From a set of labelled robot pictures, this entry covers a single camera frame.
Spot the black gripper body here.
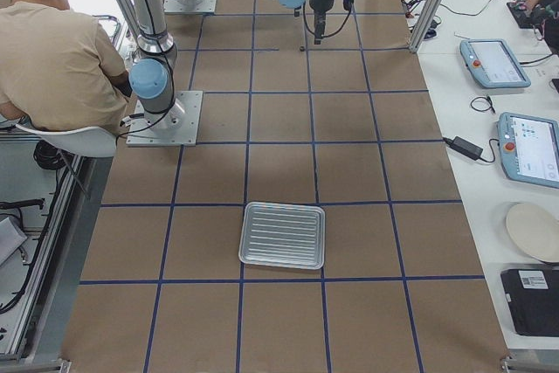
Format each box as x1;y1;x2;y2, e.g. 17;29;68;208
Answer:
309;0;335;35

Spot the silver ribbed metal tray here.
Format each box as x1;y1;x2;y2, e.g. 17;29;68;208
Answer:
238;202;326;270

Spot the far blue teach pendant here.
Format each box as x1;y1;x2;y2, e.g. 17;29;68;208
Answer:
459;38;531;89

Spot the blue teach pendant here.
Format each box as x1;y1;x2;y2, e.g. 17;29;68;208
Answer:
497;113;558;189
459;38;531;89

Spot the black power adapter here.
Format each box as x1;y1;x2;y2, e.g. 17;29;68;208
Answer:
443;136;484;161

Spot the near blue teach pendant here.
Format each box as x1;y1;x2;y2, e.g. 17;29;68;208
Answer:
497;113;558;189

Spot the white plastic chair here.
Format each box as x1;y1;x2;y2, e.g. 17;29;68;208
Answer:
16;124;117;158

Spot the man in beige shirt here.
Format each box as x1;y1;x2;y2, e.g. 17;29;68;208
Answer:
1;0;131;134

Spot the beige round plate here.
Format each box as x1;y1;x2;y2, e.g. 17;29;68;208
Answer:
506;203;558;264

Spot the black flat box with label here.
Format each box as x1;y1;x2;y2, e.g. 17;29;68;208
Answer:
500;269;558;337

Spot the aluminium frame post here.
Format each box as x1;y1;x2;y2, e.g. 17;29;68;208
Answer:
408;0;464;54

